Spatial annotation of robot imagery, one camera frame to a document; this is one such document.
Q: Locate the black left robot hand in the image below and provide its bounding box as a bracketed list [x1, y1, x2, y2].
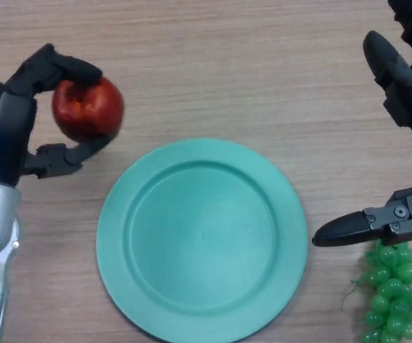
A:
[0, 43, 114, 187]

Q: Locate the red apple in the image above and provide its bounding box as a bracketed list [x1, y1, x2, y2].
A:
[51, 76, 126, 142]

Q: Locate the green round plate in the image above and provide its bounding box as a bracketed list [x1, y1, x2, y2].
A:
[96, 138, 308, 343]

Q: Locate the green grape bunch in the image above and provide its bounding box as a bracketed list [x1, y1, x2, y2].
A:
[341, 239, 412, 343]

